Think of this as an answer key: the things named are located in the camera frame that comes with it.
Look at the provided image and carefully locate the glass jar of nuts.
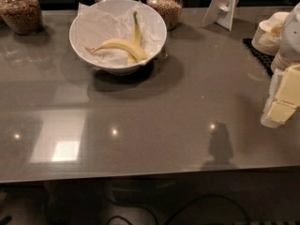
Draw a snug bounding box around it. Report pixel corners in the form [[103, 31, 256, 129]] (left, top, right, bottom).
[[146, 0, 183, 31], [0, 0, 43, 35]]

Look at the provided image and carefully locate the black rubber mat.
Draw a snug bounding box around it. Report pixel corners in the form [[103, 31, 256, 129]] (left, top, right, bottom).
[[242, 38, 274, 77]]

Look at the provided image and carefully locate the right glass jar of nuts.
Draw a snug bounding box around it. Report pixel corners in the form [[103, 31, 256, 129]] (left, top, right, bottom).
[[146, 0, 183, 31]]

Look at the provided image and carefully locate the white folded card stand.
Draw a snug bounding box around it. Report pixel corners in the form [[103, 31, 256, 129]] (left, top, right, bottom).
[[202, 0, 240, 31]]

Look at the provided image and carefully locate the black floor cable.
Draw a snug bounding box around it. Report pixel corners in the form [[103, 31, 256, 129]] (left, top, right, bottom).
[[104, 193, 251, 225]]

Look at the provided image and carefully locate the yellow banana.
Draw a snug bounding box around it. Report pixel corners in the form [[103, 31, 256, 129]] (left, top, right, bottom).
[[87, 38, 147, 61], [127, 11, 142, 64]]

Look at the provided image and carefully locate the white ceramic bowl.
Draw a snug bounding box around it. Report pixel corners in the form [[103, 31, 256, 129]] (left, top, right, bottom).
[[68, 0, 168, 77]]

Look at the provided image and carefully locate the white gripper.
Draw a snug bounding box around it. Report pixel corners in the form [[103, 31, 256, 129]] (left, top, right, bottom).
[[267, 3, 300, 124]]

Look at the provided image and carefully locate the left glass jar of nuts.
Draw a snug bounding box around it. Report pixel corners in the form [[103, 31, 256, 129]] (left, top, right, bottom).
[[0, 0, 43, 35]]

